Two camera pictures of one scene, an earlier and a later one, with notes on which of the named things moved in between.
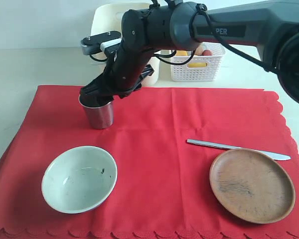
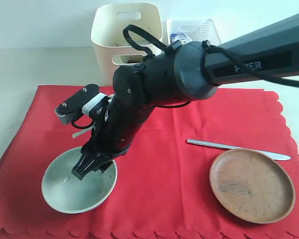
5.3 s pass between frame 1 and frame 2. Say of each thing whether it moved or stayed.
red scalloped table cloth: stayed
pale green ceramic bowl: stayed
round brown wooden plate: stayed
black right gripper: moved
